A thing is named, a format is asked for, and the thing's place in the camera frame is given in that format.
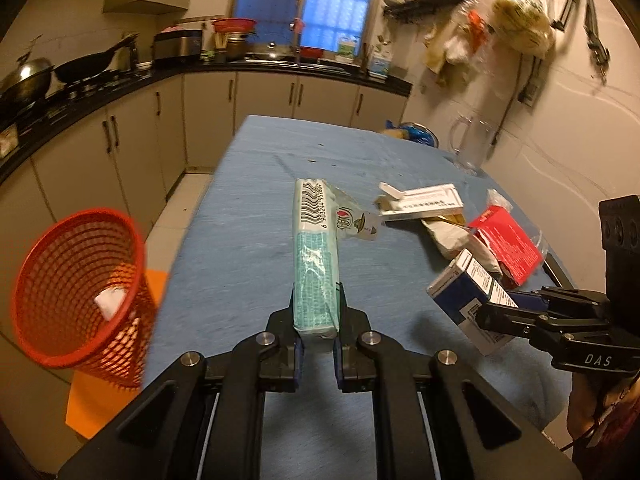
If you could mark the blue plastic bag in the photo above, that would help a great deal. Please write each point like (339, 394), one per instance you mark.
(417, 135)

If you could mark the black wok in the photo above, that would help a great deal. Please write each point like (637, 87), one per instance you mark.
(82, 67)

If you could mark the beige lower kitchen cabinets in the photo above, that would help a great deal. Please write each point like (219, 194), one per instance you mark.
(75, 160)

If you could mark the white hanging plastic bags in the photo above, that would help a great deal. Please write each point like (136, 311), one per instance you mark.
(457, 47)

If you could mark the green label bottle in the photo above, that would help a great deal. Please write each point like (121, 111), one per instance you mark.
(348, 46)

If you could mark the white crumpled paper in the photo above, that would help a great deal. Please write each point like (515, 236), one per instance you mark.
(111, 302)

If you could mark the black hanging tongs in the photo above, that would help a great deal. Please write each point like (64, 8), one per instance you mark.
(595, 35)

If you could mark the black kitchen countertop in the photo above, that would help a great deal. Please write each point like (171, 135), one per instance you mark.
(140, 82)

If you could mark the red basin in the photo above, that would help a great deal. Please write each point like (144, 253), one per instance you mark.
(234, 25)

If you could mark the blue and white standing carton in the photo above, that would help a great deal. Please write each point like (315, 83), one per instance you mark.
(380, 62)

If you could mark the crumpled beige paper bag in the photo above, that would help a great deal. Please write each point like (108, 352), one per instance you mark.
(447, 237)

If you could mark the clear glass pitcher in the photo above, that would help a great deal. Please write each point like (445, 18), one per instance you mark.
(470, 147)

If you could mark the long teal toothpaste box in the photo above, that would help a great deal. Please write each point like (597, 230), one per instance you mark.
(315, 260)

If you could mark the clear plastic wrapper with label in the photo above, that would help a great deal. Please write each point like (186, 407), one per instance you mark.
(357, 222)

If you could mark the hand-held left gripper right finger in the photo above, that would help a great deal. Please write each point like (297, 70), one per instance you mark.
(338, 366)

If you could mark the blue and white carton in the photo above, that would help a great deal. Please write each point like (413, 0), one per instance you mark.
(462, 290)
(380, 62)

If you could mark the blue tablecloth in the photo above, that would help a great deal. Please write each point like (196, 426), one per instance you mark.
(250, 220)

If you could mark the flat white open box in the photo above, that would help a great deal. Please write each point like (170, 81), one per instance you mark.
(427, 202)

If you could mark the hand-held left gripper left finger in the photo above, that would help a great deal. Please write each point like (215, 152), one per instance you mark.
(298, 366)

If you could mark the black metal frame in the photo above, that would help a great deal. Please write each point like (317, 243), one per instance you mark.
(560, 272)

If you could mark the kitchen window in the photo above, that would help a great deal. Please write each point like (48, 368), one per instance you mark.
(340, 5)

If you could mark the yellow hanging plastic bag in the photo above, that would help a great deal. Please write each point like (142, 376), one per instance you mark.
(522, 20)

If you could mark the person's right forearm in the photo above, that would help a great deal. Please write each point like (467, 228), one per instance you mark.
(610, 420)

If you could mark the gas stove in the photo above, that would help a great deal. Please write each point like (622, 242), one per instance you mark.
(95, 87)

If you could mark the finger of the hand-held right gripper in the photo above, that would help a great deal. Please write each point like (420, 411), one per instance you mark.
(505, 319)
(565, 299)

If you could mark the dark jar with chopsticks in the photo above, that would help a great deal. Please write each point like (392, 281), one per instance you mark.
(232, 49)

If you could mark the red mesh waste basket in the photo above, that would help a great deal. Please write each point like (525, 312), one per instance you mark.
(60, 260)

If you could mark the steel pot with lid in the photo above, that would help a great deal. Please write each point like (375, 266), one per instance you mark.
(27, 80)

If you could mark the orange plastic stool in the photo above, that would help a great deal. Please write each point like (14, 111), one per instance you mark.
(95, 410)

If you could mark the red packet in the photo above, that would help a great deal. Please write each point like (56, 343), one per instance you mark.
(510, 245)

